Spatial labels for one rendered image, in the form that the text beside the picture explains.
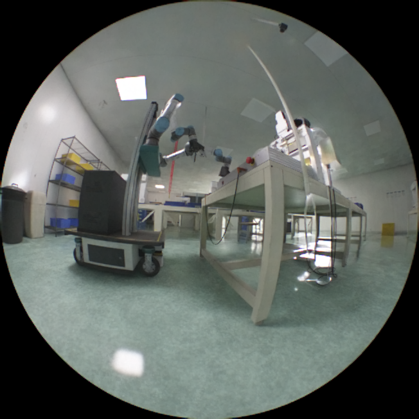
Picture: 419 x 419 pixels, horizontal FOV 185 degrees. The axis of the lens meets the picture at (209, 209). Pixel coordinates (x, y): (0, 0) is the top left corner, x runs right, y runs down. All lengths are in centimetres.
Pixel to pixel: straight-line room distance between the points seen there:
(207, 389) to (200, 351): 18
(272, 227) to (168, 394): 67
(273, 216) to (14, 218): 246
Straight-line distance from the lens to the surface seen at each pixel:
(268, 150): 65
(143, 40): 253
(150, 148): 110
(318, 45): 267
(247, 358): 59
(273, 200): 51
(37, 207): 256
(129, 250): 100
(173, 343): 61
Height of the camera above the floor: 50
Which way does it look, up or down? 4 degrees up
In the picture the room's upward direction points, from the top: 3 degrees clockwise
